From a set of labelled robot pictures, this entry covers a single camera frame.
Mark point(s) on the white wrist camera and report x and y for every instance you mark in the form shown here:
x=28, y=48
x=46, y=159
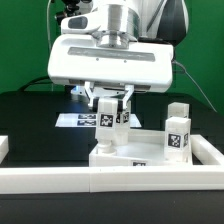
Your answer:
x=82, y=24

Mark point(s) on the white front barrier wall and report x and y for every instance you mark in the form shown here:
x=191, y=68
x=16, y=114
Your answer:
x=208, y=175

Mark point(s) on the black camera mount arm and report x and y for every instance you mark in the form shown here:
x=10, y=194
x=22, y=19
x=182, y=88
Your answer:
x=71, y=8

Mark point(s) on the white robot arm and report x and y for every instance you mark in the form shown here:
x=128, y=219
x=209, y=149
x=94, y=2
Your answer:
x=119, y=47

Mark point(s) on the white square table top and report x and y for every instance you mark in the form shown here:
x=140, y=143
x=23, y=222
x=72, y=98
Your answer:
x=144, y=148

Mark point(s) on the white left barrier piece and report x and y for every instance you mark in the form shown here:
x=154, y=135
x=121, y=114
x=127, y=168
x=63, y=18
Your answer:
x=4, y=148

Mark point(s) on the fiducial marker sheet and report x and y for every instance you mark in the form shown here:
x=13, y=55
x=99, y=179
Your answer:
x=90, y=120

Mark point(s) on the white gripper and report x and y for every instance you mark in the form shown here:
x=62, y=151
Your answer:
x=76, y=58

